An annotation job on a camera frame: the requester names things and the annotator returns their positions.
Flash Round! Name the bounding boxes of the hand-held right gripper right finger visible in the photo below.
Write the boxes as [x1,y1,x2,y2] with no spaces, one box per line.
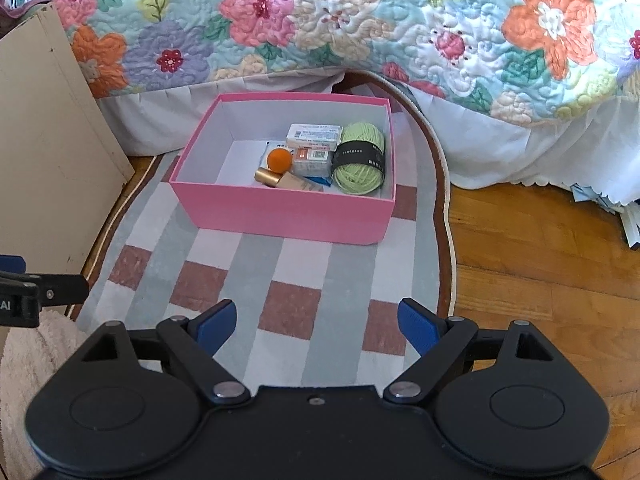
[384,297,556,405]

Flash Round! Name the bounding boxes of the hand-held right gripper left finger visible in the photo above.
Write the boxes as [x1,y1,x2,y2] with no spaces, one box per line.
[80,299,251,406]

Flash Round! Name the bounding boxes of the pink cardboard box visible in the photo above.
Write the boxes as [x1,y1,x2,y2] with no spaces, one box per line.
[169,92,397,246]

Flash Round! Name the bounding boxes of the green yarn ball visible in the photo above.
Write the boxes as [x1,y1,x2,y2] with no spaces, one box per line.
[331,121,387,195]

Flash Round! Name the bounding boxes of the gold-cap foundation bottle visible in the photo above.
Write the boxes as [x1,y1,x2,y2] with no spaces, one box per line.
[254,167,325,193]

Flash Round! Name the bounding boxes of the orange makeup sponge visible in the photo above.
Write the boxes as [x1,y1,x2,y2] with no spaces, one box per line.
[266,148,294,173]

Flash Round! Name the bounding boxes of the blue wet wipes pack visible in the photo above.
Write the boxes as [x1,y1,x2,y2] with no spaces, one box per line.
[257,142,333,188]

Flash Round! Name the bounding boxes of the clear orange-label floss box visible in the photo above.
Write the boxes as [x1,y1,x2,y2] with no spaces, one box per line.
[291,147,333,178]

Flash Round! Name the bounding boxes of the small white carton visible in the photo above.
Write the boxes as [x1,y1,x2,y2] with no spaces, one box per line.
[285,123,343,151]

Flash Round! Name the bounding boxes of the fluffy white cloth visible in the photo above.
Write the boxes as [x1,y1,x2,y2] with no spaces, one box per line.
[0,307,101,480]

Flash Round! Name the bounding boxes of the checkered rug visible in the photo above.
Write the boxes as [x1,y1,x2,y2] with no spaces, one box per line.
[67,70,458,396]

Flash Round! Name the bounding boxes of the beige wooden board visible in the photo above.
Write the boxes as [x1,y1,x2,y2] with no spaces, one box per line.
[0,2,136,276]

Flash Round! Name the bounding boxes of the white bed skirt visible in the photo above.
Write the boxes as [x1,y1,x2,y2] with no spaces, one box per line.
[95,67,640,206]

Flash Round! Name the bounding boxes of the papers under bed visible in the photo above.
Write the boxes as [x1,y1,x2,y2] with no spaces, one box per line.
[570,182,640,248]

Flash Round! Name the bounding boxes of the floral quilt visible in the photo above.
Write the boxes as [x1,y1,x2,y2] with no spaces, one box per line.
[5,0,640,126]

